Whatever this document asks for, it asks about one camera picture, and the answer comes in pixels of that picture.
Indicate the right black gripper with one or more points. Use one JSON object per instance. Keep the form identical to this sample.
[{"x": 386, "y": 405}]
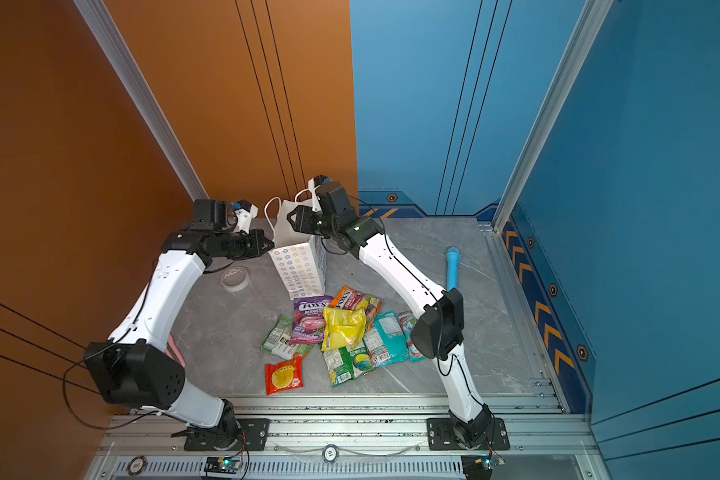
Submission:
[{"x": 305, "y": 218}]

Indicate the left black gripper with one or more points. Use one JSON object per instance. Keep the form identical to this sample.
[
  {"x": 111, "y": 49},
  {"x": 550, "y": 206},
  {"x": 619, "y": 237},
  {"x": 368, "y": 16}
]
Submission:
[{"x": 255, "y": 237}]

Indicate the white printed paper bag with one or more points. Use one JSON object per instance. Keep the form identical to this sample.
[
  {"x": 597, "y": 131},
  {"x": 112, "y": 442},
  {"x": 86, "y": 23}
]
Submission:
[{"x": 299, "y": 259}]

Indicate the orange Fox's candy bag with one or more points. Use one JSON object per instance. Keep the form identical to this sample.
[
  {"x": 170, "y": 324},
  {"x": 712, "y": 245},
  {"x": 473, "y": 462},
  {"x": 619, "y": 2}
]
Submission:
[{"x": 354, "y": 300}]

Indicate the teal Fox's candy bag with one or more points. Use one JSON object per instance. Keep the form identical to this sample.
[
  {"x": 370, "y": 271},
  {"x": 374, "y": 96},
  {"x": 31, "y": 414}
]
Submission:
[{"x": 407, "y": 322}]

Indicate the teal white snack packet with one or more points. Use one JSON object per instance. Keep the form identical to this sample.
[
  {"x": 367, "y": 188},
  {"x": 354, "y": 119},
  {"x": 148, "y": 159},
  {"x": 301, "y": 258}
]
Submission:
[{"x": 385, "y": 341}]

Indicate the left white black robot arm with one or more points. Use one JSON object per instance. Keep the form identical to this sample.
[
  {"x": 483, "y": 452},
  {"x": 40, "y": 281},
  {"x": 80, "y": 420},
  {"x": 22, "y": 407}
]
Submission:
[{"x": 133, "y": 369}]

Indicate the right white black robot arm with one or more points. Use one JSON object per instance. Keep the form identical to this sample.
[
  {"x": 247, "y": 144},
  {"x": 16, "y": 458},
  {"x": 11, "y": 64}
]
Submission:
[{"x": 438, "y": 331}]

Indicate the purple Fox's candy bag left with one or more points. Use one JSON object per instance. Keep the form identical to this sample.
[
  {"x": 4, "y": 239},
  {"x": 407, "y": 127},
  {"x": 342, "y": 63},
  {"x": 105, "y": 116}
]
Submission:
[{"x": 308, "y": 325}]

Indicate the yellow snack bag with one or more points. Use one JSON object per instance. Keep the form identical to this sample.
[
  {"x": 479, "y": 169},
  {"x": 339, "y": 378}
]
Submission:
[{"x": 343, "y": 328}]

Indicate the green snack bag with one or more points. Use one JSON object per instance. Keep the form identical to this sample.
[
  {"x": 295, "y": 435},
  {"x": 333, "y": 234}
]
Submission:
[{"x": 345, "y": 364}]

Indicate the green white snack packet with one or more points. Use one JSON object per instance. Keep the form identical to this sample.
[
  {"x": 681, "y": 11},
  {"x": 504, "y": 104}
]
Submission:
[{"x": 278, "y": 341}]

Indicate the red yellow snack packet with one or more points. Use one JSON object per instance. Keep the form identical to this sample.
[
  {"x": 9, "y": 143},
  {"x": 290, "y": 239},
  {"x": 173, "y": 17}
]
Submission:
[{"x": 284, "y": 376}]

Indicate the pink plastic clip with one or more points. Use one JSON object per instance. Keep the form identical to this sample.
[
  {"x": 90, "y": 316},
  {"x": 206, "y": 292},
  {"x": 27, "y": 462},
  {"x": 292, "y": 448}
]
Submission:
[{"x": 173, "y": 352}]

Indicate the blue toy microphone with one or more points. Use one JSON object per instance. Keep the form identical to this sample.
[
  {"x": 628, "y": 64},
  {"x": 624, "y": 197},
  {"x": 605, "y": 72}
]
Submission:
[{"x": 452, "y": 260}]

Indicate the left green circuit board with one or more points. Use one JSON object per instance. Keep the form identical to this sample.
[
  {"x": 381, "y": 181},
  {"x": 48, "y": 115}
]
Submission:
[{"x": 223, "y": 467}]

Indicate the green circuit board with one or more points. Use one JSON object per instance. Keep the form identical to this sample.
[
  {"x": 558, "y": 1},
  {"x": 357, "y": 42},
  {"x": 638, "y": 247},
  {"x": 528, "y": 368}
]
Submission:
[
  {"x": 480, "y": 467},
  {"x": 223, "y": 467}
]

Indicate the round brown badge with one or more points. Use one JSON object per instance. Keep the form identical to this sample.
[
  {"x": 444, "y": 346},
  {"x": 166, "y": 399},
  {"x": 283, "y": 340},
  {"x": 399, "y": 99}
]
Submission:
[{"x": 136, "y": 466}]

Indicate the right green circuit board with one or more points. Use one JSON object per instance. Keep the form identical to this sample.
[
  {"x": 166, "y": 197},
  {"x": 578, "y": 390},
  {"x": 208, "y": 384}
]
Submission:
[{"x": 480, "y": 467}]

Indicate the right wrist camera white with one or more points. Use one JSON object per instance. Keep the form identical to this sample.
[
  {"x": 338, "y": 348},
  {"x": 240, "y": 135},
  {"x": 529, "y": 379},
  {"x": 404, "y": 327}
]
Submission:
[{"x": 318, "y": 189}]

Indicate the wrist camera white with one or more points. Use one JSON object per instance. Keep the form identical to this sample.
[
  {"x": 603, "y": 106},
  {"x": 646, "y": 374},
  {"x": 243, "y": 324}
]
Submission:
[
  {"x": 318, "y": 189},
  {"x": 245, "y": 213}
]

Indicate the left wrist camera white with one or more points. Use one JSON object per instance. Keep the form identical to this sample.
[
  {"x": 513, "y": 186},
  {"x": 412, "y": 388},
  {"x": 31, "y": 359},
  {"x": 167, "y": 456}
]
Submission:
[{"x": 245, "y": 213}]

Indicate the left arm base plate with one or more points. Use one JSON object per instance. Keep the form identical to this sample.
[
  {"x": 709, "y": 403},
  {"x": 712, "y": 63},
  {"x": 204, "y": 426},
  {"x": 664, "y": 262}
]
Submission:
[{"x": 248, "y": 434}]

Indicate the aluminium frame rail base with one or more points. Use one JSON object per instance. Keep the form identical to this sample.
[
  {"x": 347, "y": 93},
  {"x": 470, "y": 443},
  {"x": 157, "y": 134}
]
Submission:
[{"x": 379, "y": 436}]

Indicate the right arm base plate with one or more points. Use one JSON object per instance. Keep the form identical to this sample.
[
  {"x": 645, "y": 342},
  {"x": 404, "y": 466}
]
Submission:
[{"x": 449, "y": 434}]

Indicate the left aluminium corner post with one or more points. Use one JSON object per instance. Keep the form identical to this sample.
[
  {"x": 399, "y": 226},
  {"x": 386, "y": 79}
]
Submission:
[{"x": 105, "y": 31}]

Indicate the aluminium corner post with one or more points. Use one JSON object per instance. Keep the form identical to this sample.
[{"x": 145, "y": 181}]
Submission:
[
  {"x": 105, "y": 31},
  {"x": 586, "y": 30}
]

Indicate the right aluminium corner post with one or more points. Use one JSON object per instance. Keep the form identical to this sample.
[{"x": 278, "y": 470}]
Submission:
[{"x": 586, "y": 30}]

